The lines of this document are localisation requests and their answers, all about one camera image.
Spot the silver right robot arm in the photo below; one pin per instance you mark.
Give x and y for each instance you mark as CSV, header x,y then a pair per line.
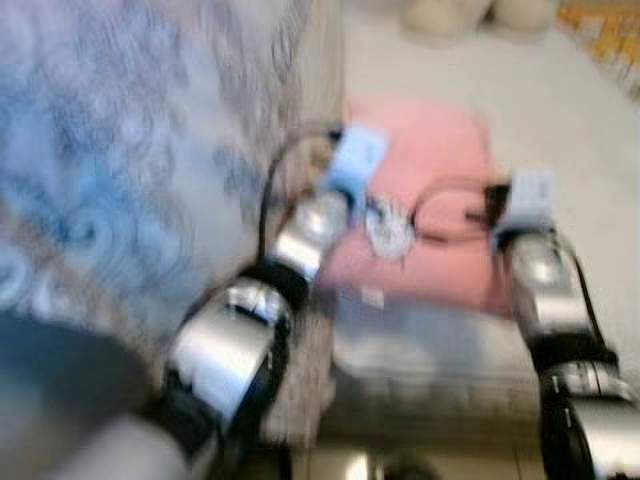
x,y
545,290

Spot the yellow cartoon print blanket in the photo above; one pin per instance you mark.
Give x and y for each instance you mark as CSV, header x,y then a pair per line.
x,y
610,40

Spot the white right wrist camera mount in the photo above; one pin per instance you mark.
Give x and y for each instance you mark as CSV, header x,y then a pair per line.
x,y
528,200

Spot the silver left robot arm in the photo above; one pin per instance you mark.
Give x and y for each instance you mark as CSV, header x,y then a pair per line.
x,y
230,340

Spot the pink cloth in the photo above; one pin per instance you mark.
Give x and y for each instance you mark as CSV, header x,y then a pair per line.
x,y
430,150

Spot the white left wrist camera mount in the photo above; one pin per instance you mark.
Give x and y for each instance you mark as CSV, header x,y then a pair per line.
x,y
357,160

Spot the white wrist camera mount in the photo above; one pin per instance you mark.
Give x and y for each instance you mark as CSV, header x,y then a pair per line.
x,y
528,200
357,160

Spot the beige plush pillow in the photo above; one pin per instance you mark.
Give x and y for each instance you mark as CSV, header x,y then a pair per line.
x,y
530,12
445,18

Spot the blue grey patterned blanket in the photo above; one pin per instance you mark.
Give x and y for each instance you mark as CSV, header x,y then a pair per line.
x,y
120,150

